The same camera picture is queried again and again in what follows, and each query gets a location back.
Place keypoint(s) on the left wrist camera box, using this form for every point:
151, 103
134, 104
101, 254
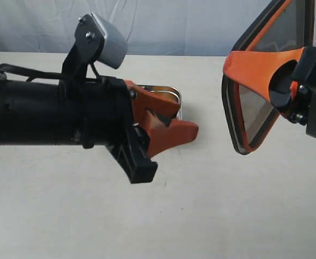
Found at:
95, 40

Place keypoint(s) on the stainless steel lunch box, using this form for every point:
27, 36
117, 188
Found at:
167, 92

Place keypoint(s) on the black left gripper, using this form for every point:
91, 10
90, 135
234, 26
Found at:
101, 112

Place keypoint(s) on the dark transparent lunch box lid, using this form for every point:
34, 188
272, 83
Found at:
281, 26

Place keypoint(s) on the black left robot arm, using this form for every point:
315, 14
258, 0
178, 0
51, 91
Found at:
29, 114

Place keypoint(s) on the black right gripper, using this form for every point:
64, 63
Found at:
309, 99

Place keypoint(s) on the blue wrinkled backdrop cloth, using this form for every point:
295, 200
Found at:
172, 28

